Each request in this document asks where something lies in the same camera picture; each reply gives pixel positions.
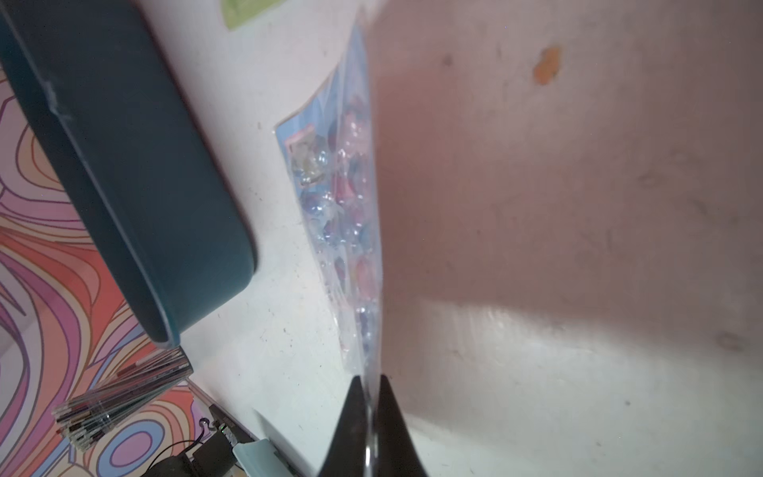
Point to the green animal sticker sheet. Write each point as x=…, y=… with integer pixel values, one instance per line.
x=237, y=12

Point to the cup of pencils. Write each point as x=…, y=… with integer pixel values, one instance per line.
x=86, y=419

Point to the blue sticker sheet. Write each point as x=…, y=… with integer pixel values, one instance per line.
x=329, y=150

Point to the teal storage box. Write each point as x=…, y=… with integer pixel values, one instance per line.
x=104, y=105

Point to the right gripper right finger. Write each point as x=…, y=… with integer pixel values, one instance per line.
x=396, y=453

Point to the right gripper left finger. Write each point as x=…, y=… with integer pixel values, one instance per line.
x=346, y=456

